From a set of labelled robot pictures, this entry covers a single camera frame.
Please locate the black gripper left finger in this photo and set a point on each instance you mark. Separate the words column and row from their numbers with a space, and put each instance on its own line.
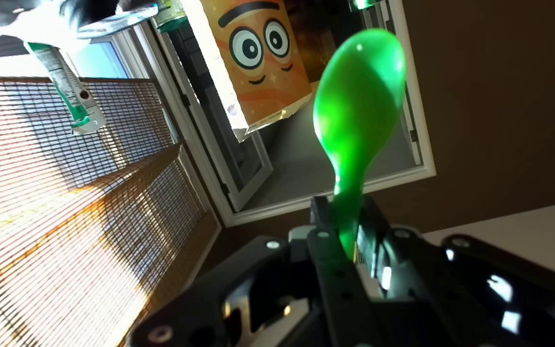
column 336, row 282

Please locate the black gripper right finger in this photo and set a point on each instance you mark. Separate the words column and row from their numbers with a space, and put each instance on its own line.
column 434, row 276

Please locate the green plastic spoon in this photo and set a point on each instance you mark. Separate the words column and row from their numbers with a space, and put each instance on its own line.
column 357, row 103

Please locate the orange box with cartoon face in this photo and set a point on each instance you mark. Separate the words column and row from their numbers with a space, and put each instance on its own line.
column 259, row 83

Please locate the window blinds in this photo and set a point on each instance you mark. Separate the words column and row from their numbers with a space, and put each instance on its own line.
column 52, row 212

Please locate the green and white tube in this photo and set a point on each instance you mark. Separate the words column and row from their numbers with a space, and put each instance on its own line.
column 66, row 89

